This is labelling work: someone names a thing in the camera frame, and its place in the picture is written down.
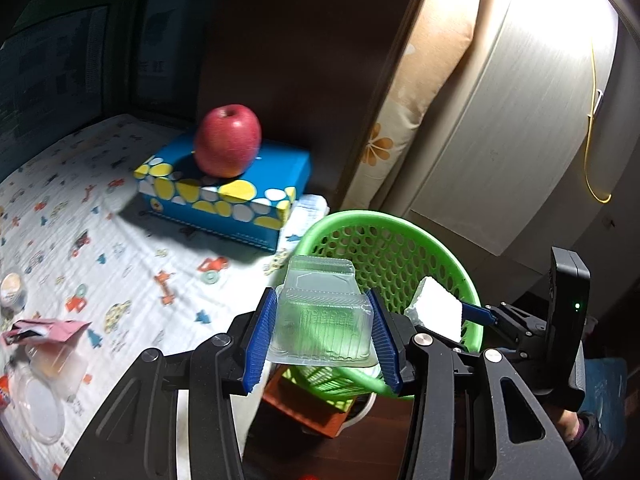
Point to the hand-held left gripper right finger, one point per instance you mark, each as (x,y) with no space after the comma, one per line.
(385,340)

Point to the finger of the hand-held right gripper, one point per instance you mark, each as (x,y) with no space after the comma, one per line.
(477,310)

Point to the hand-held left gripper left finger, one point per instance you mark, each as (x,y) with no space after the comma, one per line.
(260,340)

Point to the white foam block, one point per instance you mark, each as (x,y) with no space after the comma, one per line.
(435,305)

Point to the clear plastic clamshell container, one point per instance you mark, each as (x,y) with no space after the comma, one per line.
(320,325)

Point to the green plastic mesh basket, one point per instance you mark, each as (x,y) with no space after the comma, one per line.
(380,255)

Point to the clear plastic cup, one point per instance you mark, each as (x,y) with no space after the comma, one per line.
(57,367)

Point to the pink snack packet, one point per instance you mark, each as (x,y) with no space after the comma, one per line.
(55,331)

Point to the person's right forearm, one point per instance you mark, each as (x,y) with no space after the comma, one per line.
(590,440)

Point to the white bucket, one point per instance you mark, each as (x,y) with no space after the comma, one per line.
(362,410)

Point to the blue and white cloth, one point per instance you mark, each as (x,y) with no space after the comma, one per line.
(605,390)

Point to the orange red box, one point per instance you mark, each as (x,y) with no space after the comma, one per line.
(300,410)

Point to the white wipes packet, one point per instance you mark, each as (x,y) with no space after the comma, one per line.
(307,215)

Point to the red plastic thing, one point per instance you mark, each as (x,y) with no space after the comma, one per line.
(310,476)

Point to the white printed blanket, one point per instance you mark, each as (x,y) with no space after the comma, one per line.
(125,260)

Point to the blue spotted tissue box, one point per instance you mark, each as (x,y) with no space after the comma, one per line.
(280,170)

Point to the white cabinet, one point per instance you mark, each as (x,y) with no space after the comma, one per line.
(525,135)

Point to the red apple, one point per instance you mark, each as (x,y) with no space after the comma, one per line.
(227,140)

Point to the beige flower print pillow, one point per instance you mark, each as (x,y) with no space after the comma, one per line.
(415,110)

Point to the clear round plastic lid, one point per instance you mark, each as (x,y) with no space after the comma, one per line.
(42,410)

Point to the small round jar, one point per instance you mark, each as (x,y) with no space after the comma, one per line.
(11,290)

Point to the orange white wrapper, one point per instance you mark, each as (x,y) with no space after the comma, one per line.
(5,394)

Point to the dark brown wooden panel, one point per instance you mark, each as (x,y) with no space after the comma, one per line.
(310,50)

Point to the dark window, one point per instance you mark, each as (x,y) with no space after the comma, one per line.
(75,60)

